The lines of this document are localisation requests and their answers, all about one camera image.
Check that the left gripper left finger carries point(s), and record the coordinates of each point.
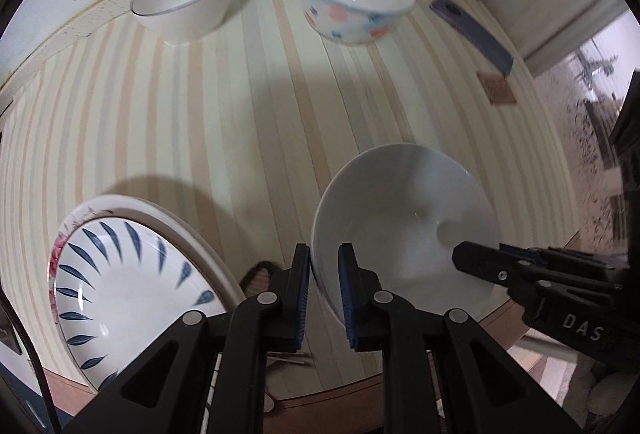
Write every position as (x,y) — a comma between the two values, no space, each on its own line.
(206,374)

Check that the blue leaf pattern plate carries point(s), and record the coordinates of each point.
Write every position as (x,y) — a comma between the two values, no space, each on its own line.
(116,284)

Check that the brown mat label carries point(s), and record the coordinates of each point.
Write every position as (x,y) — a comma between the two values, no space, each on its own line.
(497,88)

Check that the striped table mat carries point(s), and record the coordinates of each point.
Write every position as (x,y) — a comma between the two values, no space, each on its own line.
(239,134)

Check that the plain white bowl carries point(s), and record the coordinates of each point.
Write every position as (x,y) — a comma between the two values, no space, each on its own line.
(404,208)

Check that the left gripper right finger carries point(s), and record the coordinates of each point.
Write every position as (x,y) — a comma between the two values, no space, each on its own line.
(441,373)

